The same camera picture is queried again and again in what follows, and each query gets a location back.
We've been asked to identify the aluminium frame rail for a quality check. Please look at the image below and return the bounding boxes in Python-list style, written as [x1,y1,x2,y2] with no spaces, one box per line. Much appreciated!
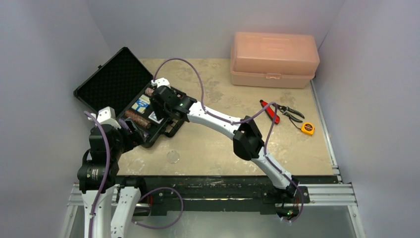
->
[67,166,358,208]

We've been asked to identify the black table edge rail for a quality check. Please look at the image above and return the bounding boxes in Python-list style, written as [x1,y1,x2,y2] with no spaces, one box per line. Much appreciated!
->
[108,175,311,216]

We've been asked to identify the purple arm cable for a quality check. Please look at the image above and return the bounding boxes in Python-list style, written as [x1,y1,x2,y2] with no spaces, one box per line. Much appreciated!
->
[153,58,305,224]
[84,111,184,238]

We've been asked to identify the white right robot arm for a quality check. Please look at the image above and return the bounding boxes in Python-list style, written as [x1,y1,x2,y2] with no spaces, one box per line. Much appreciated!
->
[146,85,305,202]

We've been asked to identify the black poker set case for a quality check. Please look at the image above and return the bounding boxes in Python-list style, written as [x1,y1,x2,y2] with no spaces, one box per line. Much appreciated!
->
[73,47,185,148]

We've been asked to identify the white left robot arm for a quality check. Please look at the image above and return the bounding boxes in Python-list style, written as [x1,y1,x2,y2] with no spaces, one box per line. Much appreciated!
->
[77,119,148,238]

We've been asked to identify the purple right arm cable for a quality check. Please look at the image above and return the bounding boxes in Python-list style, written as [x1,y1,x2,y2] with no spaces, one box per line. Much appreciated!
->
[153,58,305,224]

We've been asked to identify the black handled pliers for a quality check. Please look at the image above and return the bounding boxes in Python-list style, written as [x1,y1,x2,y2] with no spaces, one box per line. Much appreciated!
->
[277,105,305,123]

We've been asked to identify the red handled tool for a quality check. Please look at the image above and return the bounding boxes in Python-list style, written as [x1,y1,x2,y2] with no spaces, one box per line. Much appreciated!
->
[260,100,280,124]

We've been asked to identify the blue patterned card deck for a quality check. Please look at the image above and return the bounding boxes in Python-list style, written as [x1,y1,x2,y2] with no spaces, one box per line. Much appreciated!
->
[148,112,163,124]

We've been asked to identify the pink plastic toolbox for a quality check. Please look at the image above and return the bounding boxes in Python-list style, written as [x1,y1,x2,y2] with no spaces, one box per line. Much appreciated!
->
[230,32,320,89]

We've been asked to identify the brown chip stack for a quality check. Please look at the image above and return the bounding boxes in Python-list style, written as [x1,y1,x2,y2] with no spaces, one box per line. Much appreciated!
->
[125,110,152,129]

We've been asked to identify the blue striped card deck box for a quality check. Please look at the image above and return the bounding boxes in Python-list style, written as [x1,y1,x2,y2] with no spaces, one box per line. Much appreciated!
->
[131,94,150,114]

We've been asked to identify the purple chip stack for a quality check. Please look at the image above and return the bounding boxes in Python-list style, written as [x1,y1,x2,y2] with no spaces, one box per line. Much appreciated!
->
[118,119,131,131]

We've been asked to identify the clear round disc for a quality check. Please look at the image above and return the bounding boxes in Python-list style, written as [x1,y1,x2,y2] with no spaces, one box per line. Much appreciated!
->
[166,150,180,164]

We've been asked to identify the yellow tape measure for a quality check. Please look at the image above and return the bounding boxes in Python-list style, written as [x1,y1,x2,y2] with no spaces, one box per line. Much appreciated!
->
[301,122,315,136]

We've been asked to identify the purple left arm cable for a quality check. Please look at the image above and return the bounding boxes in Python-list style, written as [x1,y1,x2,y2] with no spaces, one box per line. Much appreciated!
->
[84,111,184,238]

